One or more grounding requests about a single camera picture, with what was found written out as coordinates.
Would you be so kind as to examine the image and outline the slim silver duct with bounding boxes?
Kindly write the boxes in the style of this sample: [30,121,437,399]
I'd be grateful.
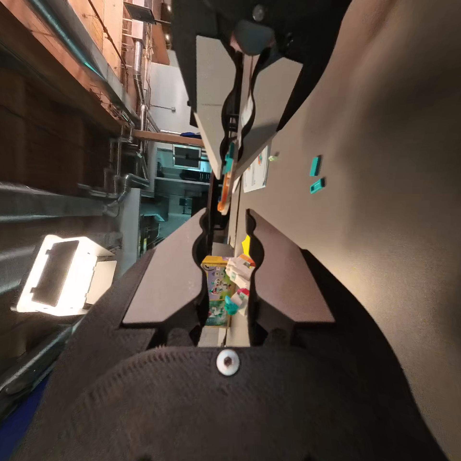
[131,40,148,130]

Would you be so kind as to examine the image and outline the open instruction booklet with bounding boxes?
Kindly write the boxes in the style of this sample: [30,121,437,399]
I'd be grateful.
[242,144,271,193]

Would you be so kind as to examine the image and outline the round white brick plate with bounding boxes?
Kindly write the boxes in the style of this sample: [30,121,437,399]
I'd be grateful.
[217,140,240,216]

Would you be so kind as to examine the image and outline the white lamp light panel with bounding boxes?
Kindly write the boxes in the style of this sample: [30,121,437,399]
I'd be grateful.
[16,234,117,317]

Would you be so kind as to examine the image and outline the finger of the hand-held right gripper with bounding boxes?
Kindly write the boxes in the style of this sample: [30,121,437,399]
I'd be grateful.
[194,35,241,179]
[233,56,304,178]

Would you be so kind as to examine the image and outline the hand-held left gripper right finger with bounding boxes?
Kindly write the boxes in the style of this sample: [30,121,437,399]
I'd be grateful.
[246,208,336,346]

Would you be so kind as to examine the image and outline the silver ventilation duct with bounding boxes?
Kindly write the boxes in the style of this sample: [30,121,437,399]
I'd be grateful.
[0,182,119,222]
[0,245,40,294]

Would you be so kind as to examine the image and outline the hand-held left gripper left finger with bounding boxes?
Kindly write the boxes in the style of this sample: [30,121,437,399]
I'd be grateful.
[122,207,210,346]

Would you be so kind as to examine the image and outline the long grey ceiling duct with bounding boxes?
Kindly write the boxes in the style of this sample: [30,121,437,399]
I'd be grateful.
[29,0,141,123]

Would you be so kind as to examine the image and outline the black metal rail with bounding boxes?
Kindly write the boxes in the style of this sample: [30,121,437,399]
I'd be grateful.
[0,324,76,400]

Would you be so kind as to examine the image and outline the white brick animal model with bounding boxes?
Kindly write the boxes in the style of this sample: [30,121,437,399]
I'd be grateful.
[224,253,256,317]

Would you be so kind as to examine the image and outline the black panel on stand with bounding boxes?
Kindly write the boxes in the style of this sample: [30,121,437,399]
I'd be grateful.
[172,144,202,170]

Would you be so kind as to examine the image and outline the grey pipe cluster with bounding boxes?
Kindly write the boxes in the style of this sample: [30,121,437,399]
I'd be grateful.
[77,122,150,217]

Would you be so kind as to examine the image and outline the yellow toy set box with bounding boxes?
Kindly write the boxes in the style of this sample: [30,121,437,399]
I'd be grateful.
[201,255,238,328]

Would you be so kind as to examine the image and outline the dark flat panel on pole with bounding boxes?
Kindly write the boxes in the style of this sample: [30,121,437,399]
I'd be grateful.
[124,4,155,22]

